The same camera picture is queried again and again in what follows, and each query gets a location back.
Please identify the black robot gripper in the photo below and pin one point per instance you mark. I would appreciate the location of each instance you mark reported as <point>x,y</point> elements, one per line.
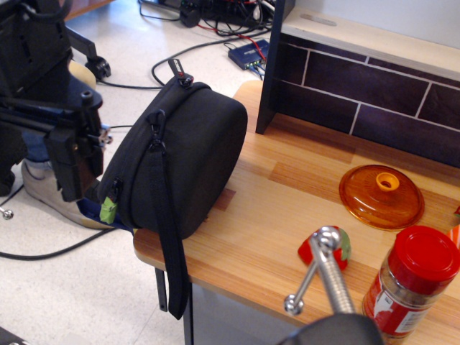
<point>65,111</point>

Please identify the black zipper case bag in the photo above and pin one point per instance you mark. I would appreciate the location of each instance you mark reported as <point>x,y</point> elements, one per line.
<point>171,168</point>

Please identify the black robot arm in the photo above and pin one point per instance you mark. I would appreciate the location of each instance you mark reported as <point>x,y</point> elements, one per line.
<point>34,41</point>

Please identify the white sneaker shoe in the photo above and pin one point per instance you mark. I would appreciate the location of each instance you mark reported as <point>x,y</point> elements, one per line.
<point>40,182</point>

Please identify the black caster wheel base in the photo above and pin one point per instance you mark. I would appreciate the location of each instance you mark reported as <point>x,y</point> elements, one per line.
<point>95,63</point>

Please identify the black power adapter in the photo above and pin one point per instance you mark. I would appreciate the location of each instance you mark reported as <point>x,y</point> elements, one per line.
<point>190,13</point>

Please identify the red toy strawberry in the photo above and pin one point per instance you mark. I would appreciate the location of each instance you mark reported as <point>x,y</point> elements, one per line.
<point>341,254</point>

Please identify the orange glass pot lid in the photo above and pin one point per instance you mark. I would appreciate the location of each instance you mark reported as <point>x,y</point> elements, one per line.
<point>381,197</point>

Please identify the dark tiled backsplash shelf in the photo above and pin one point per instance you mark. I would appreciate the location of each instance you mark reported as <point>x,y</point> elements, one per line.
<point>384,71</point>

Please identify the red lid spice jar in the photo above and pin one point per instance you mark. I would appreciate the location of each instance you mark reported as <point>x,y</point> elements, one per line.
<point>420,265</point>

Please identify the orange toy piece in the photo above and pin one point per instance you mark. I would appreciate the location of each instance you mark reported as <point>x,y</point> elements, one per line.
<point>453,234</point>

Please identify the blue network switch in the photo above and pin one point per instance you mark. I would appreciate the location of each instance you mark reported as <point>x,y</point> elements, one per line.
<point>249,55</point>

